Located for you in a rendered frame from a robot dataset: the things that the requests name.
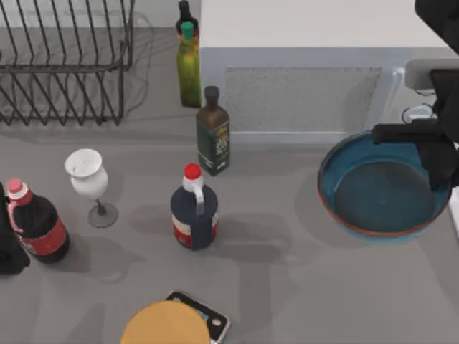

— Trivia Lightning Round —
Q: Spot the silver sink tap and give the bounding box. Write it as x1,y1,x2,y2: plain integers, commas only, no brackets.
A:
392,66,437,123

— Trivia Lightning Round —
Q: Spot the pale grey rounded box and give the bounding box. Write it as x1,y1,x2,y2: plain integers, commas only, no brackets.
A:
404,59,459,96

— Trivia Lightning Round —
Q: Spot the blue bowl with red rim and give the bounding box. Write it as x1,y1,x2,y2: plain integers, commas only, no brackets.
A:
317,130,453,244

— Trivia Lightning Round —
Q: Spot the dark olive oil bottle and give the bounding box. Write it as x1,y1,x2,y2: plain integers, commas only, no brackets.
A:
195,85,231,177

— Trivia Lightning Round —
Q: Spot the dark jug bottle, red cap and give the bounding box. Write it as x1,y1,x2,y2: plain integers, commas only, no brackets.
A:
170,163,219,252

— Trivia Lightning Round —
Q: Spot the green bottle with green cap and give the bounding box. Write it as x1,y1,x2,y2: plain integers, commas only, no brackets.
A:
176,21,202,109

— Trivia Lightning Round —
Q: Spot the black kitchen scale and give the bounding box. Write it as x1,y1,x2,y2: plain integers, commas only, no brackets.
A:
164,290,232,344

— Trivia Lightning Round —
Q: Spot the dark bottle with black cap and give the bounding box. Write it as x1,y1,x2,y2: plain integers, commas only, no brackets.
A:
175,0,200,40

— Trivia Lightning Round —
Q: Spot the round orange bread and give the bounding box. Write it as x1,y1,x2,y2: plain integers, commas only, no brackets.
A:
120,300,212,344

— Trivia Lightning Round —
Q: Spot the white goblet with grey stem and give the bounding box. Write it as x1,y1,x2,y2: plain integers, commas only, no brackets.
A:
64,148,120,229

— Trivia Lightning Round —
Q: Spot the dark bottle with pink cap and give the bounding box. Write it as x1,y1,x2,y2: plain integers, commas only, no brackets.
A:
5,178,71,265

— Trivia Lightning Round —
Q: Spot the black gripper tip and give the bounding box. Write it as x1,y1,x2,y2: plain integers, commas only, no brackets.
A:
0,181,32,276

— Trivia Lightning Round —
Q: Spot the black wire dish rack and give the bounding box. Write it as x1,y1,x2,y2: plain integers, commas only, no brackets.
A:
0,0,136,127

